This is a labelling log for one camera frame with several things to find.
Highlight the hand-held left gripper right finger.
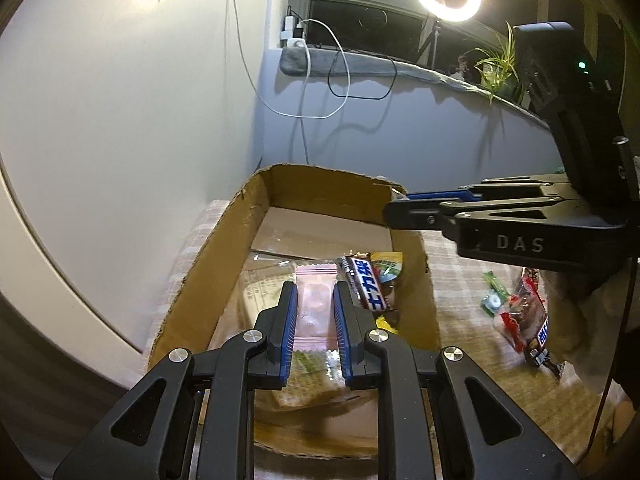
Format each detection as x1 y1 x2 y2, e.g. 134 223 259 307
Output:
332 281 581 480

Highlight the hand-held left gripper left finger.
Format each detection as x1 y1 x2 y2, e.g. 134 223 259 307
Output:
52 281 299 480

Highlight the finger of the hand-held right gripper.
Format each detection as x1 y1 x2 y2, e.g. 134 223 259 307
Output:
382 196 596 235
402 175 568 202

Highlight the pink snack packet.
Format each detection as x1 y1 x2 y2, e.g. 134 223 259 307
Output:
292 261 338 353

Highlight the clear cracker packet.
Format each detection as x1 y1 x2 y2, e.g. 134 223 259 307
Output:
240 252 381 411

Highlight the yellow green snack packet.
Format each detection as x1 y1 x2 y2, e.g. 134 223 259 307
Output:
370 251 405 286

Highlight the brown cardboard box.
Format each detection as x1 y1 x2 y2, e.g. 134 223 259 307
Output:
145 162 442 461

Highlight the person's right forearm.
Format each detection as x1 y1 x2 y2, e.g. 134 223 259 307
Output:
542 260 631 396

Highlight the potted spider plant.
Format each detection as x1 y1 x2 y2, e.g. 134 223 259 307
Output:
460 21 531 106

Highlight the green candy packet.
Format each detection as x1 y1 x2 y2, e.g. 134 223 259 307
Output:
481 271 507 317

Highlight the checked blanket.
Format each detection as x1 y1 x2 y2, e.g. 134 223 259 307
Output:
170 199 631 471

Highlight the clear red-edged snack packet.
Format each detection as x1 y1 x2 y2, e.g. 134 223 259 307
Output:
492 267 549 356

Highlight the grey windowsill cloth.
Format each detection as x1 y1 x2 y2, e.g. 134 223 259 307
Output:
279 46 556 131

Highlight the black tripod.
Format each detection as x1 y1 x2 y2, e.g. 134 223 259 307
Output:
417 20 443 66

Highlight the window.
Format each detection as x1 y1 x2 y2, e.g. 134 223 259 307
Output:
287 0 601 91

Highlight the white wardrobe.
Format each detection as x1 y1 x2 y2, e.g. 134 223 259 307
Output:
0 0 281 381

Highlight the black cable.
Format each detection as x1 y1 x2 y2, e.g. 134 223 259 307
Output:
327 35 398 102

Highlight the white cable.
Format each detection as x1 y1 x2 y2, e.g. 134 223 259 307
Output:
232 0 351 121

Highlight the white wall charger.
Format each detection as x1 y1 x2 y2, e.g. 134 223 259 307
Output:
279 6 306 47

